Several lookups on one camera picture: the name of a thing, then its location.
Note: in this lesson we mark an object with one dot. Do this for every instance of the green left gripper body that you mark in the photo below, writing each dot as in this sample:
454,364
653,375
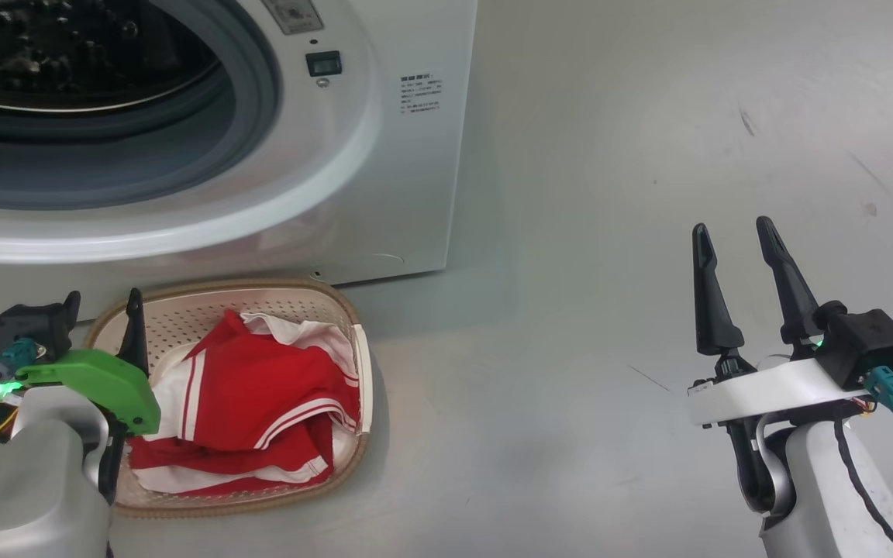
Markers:
105,384

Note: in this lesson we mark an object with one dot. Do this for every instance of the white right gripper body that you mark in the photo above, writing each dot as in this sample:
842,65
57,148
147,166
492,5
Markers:
772,391

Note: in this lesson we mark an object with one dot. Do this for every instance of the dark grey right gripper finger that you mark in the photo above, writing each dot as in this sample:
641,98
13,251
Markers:
714,318
791,302

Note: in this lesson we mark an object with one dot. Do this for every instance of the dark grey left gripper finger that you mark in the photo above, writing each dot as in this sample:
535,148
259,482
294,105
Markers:
74,306
135,341

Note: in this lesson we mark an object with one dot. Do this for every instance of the red and white jersey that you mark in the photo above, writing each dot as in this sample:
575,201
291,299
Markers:
260,387

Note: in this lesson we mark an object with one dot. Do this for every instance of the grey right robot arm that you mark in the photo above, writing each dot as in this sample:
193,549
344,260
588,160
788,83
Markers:
811,496

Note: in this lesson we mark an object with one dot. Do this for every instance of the cream perforated laundry basket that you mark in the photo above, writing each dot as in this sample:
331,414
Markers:
260,298

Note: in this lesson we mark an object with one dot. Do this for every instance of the white front-load washing machine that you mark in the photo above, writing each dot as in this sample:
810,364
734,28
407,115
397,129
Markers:
384,194

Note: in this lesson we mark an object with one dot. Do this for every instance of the black door latch socket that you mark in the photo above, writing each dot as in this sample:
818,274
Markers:
324,63

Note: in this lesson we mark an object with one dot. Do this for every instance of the grey warning sticker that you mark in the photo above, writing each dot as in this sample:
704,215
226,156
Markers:
293,15

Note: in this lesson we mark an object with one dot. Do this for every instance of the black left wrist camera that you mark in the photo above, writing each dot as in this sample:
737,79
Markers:
32,325

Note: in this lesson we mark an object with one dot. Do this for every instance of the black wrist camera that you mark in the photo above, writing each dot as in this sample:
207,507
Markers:
869,345
32,325

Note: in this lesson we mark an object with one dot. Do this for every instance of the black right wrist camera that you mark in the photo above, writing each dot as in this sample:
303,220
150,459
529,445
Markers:
869,345

